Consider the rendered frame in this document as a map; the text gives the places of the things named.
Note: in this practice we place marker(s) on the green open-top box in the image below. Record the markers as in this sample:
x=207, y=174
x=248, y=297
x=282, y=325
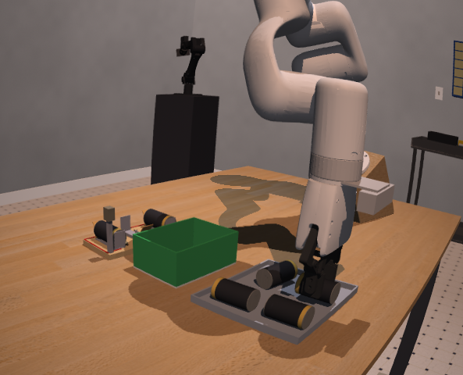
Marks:
x=183, y=264

